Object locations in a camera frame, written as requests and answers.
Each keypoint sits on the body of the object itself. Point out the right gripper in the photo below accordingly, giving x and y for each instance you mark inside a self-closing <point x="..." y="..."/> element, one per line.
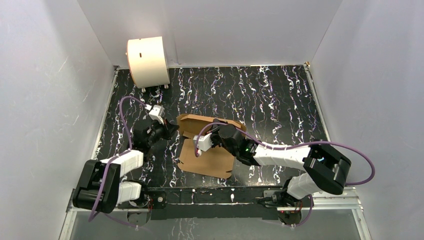
<point x="215" y="131"/>

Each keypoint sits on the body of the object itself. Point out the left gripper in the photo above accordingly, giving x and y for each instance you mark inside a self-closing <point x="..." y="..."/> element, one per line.
<point x="164" y="129"/>

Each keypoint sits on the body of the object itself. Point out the brown cardboard box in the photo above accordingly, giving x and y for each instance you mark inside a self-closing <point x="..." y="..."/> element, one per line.
<point x="215" y="162"/>

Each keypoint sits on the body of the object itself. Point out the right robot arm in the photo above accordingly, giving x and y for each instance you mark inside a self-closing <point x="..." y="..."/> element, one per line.
<point x="325" y="168"/>

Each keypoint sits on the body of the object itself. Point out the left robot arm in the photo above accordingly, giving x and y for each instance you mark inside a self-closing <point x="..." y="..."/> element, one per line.
<point x="100" y="187"/>

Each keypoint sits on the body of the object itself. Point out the cream cylindrical wooden box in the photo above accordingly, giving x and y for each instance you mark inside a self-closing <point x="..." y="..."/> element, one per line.
<point x="147" y="62"/>

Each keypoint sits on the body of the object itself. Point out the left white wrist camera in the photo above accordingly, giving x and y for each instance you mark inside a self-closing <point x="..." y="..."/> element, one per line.
<point x="155" y="112"/>

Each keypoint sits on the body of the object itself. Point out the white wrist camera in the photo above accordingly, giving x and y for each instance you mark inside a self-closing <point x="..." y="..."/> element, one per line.
<point x="155" y="112"/>
<point x="202" y="143"/>

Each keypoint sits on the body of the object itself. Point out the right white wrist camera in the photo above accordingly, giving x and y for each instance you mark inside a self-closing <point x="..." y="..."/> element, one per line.
<point x="202" y="143"/>

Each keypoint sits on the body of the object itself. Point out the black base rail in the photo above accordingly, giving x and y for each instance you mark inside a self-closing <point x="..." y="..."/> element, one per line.
<point x="264" y="202"/>

